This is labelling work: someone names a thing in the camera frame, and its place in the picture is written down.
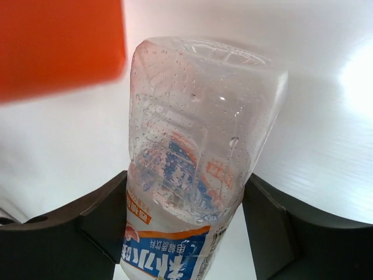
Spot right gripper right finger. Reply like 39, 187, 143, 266
242, 174, 372, 279

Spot orange plastic bin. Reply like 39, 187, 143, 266
1, 0, 126, 103

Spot clear bottle orange blue label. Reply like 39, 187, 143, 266
121, 37, 288, 279

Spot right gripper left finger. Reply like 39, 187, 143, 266
1, 171, 127, 279

